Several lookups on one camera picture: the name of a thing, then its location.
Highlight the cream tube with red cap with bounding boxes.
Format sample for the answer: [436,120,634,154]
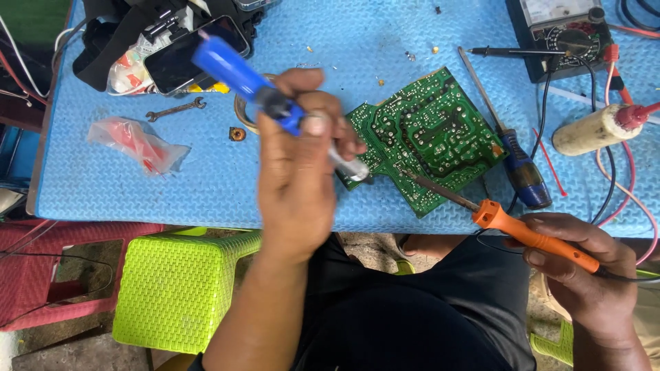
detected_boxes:
[552,101,660,157]

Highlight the red plastic stool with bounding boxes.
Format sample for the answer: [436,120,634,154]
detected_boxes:
[0,219,165,331]

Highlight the white and red plastic packet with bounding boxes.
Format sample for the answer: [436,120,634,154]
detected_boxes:
[107,31,158,97]

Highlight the small steel wrench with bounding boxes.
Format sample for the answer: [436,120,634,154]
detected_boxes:
[145,97,207,123]

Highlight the lime green plastic stool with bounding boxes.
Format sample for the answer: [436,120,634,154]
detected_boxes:
[112,227,264,355]

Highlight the blue desoldering pump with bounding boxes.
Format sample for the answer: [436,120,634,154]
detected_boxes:
[192,31,371,182]

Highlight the lime green plastic seat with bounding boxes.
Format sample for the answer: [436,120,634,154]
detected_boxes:
[530,318,574,367]

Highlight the black coiled cable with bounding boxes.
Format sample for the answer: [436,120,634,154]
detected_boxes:
[619,0,660,33]

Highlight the person's foot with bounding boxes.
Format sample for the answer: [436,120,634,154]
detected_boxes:
[397,233,467,258]

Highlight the black multimeter probe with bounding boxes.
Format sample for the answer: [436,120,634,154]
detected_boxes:
[466,46,569,57]

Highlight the thin black wire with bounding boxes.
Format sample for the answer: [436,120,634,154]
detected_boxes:
[0,251,114,328]

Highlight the pink cable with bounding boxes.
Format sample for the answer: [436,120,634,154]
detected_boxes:
[595,62,660,266]

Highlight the white cable tie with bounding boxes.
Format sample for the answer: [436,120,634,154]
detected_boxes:
[541,85,660,125]

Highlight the blue foam mat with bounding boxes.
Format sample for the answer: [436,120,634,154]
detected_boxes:
[33,0,660,239]

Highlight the black analog multimeter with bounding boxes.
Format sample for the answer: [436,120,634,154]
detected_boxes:
[505,0,617,83]

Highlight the clear bag with red parts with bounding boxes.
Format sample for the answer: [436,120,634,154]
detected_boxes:
[87,116,191,177]

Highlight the person's left hand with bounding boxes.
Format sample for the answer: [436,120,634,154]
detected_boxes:
[256,67,368,263]

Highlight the orange soldering iron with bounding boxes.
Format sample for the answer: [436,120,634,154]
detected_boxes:
[402,169,604,275]

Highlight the blue handled screwdriver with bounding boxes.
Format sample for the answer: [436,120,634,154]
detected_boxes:
[458,46,552,210]

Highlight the solder wire ring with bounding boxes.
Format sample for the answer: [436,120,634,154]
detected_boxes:
[234,74,279,136]

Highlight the person's right hand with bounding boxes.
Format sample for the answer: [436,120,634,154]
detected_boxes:
[505,212,640,337]

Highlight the red multimeter probe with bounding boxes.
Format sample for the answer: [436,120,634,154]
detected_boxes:
[602,44,635,106]

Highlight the green circuit board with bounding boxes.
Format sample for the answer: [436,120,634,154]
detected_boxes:
[335,67,508,218]

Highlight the red probe cable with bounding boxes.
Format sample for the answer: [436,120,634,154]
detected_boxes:
[597,139,638,228]

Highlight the white cable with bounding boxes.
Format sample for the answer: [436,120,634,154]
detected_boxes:
[0,15,78,99]

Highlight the person's black shorts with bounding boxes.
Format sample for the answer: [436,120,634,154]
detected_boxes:
[289,232,537,371]

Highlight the black probe cable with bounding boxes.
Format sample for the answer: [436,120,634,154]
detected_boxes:
[505,54,617,225]

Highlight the black soldering iron cord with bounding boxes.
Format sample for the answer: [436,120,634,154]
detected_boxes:
[474,227,660,284]

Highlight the black strap bag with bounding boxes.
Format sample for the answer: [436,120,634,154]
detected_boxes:
[72,0,259,92]

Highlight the black smartphone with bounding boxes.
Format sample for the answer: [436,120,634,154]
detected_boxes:
[143,15,251,96]

